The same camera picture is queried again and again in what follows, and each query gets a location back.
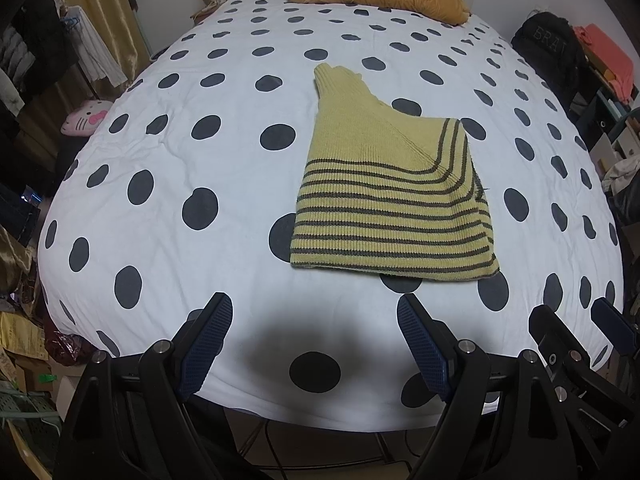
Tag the white hanging shirt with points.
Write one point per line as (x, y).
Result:
(95, 55)

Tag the grey storage shelf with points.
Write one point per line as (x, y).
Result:
(607, 115)

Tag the shiny gold cloth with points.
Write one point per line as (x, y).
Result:
(15, 260)

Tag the black backpack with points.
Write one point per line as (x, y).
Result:
(545, 50)

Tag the coral cloth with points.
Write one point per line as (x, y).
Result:
(607, 55)

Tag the yellow striped knit sweater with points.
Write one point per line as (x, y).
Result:
(385, 200)

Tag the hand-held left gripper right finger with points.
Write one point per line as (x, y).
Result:
(420, 345)

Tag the dark red plastic bag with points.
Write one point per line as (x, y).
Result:
(70, 350)

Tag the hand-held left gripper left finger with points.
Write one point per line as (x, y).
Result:
(207, 345)

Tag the pink cat plush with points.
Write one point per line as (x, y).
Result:
(86, 116)

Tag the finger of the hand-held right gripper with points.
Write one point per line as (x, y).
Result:
(547, 335)
(612, 325)

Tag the pile of clothes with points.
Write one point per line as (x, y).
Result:
(625, 195)

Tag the yellow paper packet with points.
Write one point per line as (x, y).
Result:
(20, 335)

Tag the green plastic basket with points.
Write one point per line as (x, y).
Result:
(25, 425)

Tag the white polka dot bed cover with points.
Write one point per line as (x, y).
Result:
(210, 170)

